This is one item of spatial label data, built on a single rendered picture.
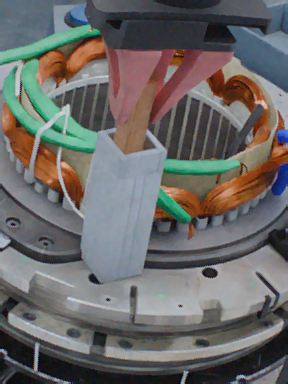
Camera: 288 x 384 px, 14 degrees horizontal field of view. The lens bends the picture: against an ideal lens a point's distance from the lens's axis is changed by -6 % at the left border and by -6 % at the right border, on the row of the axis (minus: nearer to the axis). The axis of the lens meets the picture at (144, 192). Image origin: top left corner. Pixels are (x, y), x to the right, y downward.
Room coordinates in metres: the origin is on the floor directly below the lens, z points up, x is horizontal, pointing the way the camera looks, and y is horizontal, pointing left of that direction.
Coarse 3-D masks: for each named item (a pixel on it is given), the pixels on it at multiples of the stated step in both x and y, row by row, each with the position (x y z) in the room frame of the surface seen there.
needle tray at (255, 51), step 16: (240, 32) 0.97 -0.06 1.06; (256, 32) 1.02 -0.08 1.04; (272, 32) 1.05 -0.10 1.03; (240, 48) 0.96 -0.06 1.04; (256, 48) 0.95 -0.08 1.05; (272, 48) 0.94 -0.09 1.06; (240, 64) 0.96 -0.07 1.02; (256, 64) 0.95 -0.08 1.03; (272, 64) 0.94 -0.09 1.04; (272, 80) 0.94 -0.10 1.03
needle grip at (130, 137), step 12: (156, 72) 0.57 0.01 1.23; (156, 84) 0.56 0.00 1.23; (144, 96) 0.56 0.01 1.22; (144, 108) 0.56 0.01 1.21; (132, 120) 0.56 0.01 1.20; (144, 120) 0.56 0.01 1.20; (120, 132) 0.56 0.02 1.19; (132, 132) 0.56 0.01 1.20; (144, 132) 0.56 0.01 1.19; (120, 144) 0.56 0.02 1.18; (132, 144) 0.56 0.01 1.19
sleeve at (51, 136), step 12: (12, 84) 0.67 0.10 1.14; (12, 96) 0.66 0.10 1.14; (12, 108) 0.64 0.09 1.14; (24, 120) 0.63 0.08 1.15; (36, 120) 0.63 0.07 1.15; (36, 132) 0.62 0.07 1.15; (48, 132) 0.61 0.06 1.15; (60, 144) 0.61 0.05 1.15; (72, 144) 0.61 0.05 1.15; (84, 144) 0.60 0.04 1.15
